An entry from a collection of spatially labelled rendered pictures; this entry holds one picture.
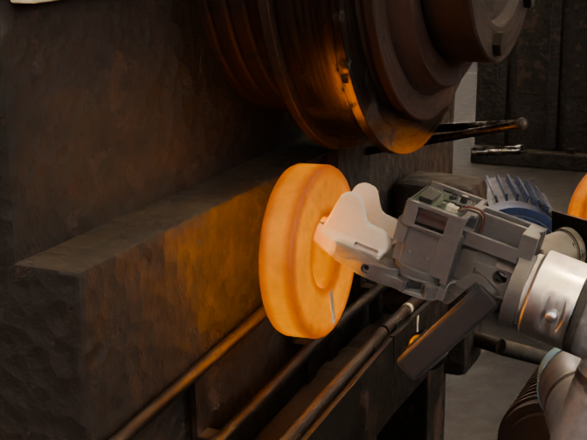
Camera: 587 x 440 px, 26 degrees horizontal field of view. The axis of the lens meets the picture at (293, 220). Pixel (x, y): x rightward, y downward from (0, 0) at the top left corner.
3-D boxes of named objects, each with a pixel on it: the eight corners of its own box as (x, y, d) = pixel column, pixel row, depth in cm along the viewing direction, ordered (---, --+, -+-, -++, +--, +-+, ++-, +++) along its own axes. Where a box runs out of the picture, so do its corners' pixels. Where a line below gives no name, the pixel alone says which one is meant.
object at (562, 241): (506, 280, 170) (504, 237, 168) (555, 263, 174) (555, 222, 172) (536, 292, 165) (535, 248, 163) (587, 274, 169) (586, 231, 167)
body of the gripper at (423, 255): (426, 176, 112) (556, 223, 109) (401, 264, 115) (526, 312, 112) (398, 196, 106) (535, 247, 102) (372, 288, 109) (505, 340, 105)
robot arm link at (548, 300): (572, 333, 111) (552, 365, 103) (523, 313, 112) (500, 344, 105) (600, 255, 108) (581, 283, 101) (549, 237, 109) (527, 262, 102)
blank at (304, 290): (247, 200, 106) (285, 202, 104) (317, 140, 119) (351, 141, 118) (266, 365, 111) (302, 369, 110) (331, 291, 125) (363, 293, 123)
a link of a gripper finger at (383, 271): (350, 230, 113) (441, 264, 110) (346, 248, 113) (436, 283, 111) (331, 244, 108) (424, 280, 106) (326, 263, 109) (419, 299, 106)
